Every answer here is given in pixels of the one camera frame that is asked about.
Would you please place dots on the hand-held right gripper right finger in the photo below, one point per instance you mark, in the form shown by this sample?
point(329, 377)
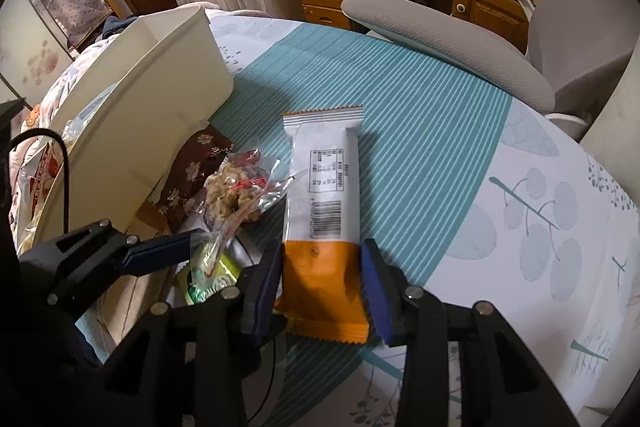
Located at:
point(376, 297)

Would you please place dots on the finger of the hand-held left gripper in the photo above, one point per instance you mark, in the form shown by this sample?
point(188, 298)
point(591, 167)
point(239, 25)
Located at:
point(160, 252)

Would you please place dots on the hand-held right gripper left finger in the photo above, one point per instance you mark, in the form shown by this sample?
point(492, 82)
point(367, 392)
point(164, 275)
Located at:
point(264, 297)

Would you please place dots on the clear nut candy packet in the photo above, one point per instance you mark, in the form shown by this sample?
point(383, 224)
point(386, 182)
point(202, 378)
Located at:
point(230, 197)

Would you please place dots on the orange and white snack packet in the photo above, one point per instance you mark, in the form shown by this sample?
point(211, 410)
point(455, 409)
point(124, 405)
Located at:
point(325, 187)

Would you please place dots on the white plastic box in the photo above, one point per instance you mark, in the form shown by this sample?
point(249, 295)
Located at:
point(150, 107)

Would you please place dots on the person's left forearm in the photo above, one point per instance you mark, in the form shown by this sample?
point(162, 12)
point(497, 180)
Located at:
point(75, 347)

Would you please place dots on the green snack packet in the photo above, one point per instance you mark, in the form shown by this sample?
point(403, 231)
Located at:
point(210, 281)

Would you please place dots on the red snack packet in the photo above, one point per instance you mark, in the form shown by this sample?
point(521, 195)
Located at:
point(40, 177)

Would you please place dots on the brown floral snack packet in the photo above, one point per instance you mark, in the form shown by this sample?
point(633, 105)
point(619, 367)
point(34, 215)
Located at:
point(195, 162)

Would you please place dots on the white flower print wardrobe door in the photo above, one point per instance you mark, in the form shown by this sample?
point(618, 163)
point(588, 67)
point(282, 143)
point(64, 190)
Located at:
point(30, 52)

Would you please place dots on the dark blue clothing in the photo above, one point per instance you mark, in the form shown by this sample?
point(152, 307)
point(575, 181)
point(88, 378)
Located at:
point(120, 27)

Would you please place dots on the grey office chair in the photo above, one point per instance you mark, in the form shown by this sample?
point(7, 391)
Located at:
point(450, 37)

